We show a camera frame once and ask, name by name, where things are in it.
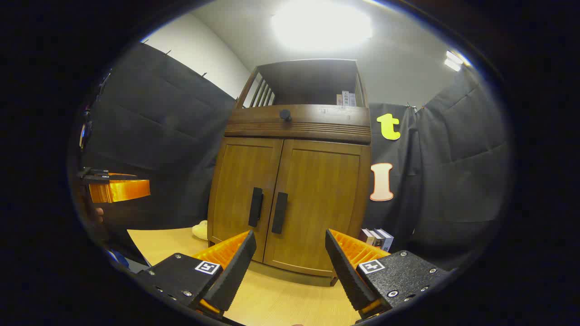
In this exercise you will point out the brown wooden double-door shoe cabinet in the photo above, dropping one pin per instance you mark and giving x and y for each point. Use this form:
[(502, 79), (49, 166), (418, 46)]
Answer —
[(308, 122)]

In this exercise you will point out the brown wooden cabinet door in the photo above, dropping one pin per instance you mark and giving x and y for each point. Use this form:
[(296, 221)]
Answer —
[(233, 181), (326, 190)]

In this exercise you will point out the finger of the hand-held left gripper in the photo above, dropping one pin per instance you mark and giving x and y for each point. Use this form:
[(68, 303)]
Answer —
[(120, 190)]

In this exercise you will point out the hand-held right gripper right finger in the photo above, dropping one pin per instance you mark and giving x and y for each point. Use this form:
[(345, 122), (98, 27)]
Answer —
[(346, 271)]

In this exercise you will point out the large bright ceiling light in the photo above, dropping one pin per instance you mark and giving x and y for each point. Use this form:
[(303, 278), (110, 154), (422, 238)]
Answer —
[(321, 25)]

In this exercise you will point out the small white carton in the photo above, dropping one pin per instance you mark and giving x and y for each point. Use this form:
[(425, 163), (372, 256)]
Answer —
[(345, 98)]

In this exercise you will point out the small grey carton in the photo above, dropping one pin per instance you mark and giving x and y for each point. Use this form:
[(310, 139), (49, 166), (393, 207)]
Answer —
[(352, 100)]

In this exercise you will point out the small ceiling light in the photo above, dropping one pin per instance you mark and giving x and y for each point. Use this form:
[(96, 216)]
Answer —
[(453, 61)]

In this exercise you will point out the upright book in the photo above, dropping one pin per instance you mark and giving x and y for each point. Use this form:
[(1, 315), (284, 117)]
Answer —
[(366, 236), (386, 240), (377, 239)]

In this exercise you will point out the black round cabinet knob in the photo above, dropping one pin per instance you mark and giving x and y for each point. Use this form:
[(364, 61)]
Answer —
[(285, 114)]

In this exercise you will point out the pale yellow soft object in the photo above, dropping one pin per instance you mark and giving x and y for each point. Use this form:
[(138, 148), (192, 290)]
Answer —
[(200, 231)]

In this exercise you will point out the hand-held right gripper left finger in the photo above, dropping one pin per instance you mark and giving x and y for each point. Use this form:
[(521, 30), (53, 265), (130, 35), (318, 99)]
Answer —
[(235, 267)]

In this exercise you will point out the blue cloth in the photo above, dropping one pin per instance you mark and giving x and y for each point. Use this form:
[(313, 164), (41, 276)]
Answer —
[(118, 260)]

